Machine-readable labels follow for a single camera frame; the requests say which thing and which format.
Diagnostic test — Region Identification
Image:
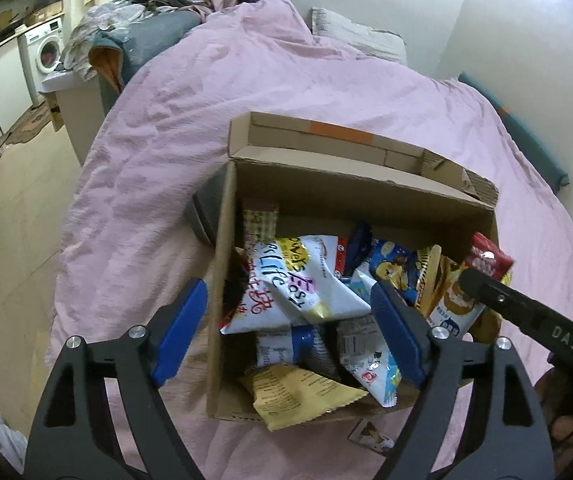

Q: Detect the teal bed bolster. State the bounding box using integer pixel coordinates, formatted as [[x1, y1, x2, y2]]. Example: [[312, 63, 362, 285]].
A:
[[458, 72, 570, 194]]

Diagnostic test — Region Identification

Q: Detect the white pillow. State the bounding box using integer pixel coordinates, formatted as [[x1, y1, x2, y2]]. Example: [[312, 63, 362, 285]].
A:
[[311, 8, 407, 65]]

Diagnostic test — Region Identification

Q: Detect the right hand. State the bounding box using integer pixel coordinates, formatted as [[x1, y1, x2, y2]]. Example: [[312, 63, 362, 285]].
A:
[[535, 367, 573, 470]]

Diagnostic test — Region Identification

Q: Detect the brown white biscuit packet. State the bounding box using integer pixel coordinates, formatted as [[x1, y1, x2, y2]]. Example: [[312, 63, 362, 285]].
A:
[[347, 418, 395, 456]]

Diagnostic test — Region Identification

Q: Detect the cardboard box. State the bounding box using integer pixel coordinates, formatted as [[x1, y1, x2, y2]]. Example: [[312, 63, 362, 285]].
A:
[[206, 112, 499, 422]]

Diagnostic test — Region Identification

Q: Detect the blue snack packet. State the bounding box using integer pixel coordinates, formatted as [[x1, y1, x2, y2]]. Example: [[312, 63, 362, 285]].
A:
[[368, 238, 432, 306]]

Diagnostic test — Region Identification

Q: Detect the white lettered snack bag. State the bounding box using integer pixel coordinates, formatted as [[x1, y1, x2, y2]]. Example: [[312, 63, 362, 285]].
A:
[[220, 235, 371, 335]]

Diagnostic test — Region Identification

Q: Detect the white washing machine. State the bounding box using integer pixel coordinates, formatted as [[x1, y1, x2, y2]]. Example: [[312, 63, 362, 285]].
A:
[[17, 18, 64, 103]]

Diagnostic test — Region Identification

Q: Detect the pale yellow snack bag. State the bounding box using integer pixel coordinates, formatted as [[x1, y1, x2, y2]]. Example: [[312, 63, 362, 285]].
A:
[[240, 363, 368, 431]]

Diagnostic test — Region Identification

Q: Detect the clothes pile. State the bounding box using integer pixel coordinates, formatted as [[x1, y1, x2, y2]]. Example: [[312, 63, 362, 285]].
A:
[[61, 0, 214, 80]]

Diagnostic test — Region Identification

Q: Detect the red white snack packet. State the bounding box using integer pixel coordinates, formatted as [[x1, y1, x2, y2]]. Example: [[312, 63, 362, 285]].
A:
[[423, 231, 516, 338]]

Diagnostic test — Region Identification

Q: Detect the white blue snack bag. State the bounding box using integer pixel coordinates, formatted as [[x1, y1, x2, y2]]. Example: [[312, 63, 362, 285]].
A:
[[337, 315, 401, 408]]

